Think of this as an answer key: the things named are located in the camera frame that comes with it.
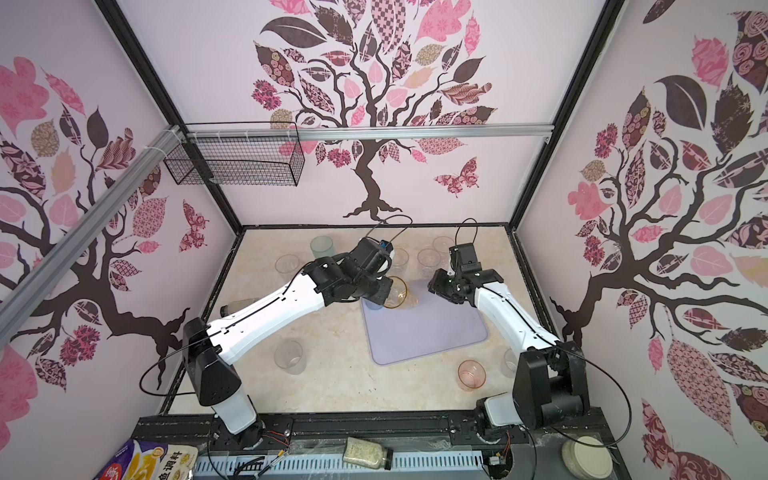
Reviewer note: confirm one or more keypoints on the pink transparent cup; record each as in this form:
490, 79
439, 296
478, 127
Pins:
471, 375

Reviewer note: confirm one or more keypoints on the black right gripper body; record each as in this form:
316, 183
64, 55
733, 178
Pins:
445, 285

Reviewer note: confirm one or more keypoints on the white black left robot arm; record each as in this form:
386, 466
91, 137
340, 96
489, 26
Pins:
210, 350

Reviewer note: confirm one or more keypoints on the round white lid container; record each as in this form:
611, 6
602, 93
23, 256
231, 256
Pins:
587, 458

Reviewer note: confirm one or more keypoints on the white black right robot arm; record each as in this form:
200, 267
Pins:
550, 385

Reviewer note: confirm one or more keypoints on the snack bag colourful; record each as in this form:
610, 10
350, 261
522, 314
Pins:
146, 460

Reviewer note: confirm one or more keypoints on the teal lidded jar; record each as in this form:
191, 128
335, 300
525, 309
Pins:
236, 306

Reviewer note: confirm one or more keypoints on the lavender plastic tray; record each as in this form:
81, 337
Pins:
431, 326

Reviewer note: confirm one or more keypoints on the white vented cable duct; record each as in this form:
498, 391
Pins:
406, 465

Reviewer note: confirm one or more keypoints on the clear cup near right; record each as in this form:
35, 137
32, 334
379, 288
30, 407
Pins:
508, 364

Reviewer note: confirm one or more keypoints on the aluminium rail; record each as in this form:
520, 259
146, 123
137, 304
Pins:
18, 307
384, 132

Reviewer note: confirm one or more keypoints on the black wire basket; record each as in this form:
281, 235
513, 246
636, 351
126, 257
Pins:
260, 153

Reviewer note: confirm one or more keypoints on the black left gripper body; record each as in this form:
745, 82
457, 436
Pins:
373, 288

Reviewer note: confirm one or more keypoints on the yellow transparent plastic cup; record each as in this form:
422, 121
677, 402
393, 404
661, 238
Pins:
398, 293

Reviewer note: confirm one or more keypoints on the clear glass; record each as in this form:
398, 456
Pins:
287, 266
400, 261
429, 261
443, 244

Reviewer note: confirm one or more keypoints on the aluminium rail back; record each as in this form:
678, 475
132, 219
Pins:
384, 132

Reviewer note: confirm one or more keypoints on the clear cup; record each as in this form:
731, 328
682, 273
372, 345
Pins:
290, 357
508, 364

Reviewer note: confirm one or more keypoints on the clear cup near left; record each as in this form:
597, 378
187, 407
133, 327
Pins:
290, 357

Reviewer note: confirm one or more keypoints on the teal green plastic cup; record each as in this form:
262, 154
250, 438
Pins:
322, 246

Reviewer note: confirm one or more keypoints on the grain filled bottle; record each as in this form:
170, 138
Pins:
367, 454

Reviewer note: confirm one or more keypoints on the aluminium rail left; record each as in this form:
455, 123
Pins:
18, 307

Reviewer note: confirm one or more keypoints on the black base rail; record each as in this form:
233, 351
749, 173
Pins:
406, 431

